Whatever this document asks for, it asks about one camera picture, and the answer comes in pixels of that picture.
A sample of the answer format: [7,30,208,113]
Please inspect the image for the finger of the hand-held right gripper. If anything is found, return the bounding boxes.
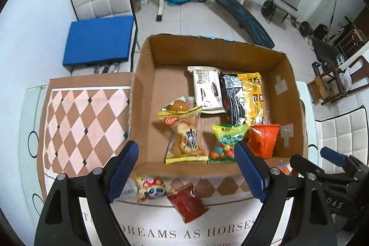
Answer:
[289,154,351,186]
[320,147,369,177]

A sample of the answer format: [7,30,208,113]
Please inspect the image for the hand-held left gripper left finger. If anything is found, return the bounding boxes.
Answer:
[34,140,139,246]

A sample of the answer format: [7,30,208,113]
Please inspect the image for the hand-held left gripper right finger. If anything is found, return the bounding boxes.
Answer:
[233,142,338,246]

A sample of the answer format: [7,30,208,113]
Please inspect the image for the white grey snack packet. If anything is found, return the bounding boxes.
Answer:
[119,180,138,200]

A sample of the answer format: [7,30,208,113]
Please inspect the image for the panda print snack packet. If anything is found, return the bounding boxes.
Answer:
[135,174,177,203]

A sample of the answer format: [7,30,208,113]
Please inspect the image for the green candy packet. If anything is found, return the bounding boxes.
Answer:
[208,123,249,163]

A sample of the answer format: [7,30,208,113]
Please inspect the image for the dark red snack packet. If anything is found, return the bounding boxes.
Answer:
[167,183,209,224]

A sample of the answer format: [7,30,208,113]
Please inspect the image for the yellow biscuit packet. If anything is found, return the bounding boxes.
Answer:
[157,105,209,164]

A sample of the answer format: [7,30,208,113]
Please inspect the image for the yellow black snack packet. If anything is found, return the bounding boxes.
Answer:
[219,72,264,127]

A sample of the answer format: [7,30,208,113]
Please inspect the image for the round orange snack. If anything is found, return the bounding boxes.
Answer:
[167,99,195,113]

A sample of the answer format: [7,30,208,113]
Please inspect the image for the white wafer packet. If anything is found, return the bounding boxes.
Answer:
[187,66,227,114]

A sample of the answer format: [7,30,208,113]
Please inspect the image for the cardboard box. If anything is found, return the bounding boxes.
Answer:
[128,34,306,179]

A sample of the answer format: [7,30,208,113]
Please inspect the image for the checked printed tablecloth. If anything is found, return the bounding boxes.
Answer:
[37,71,292,246]

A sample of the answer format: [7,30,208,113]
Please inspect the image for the wooden stool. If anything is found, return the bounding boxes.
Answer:
[307,76,329,104]

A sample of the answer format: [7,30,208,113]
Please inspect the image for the white plastic bag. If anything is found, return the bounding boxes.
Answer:
[339,67,354,91]

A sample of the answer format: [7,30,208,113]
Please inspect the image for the wooden chair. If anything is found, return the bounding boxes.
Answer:
[320,55,369,105]

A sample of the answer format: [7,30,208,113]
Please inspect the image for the black speaker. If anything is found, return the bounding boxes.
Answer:
[313,24,327,39]

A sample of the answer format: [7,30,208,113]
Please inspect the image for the black plate dumbbell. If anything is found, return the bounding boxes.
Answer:
[300,21,313,36]

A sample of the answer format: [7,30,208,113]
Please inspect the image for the black exercise stand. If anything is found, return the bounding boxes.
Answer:
[326,0,356,42]

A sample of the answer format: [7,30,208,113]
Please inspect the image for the blue cushion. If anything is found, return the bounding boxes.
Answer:
[63,15,136,66]

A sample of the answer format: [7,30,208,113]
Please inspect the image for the black sit-up bench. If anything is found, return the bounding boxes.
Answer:
[209,0,275,49]

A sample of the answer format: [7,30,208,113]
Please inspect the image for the black weight plate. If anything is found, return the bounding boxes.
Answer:
[262,0,274,18]

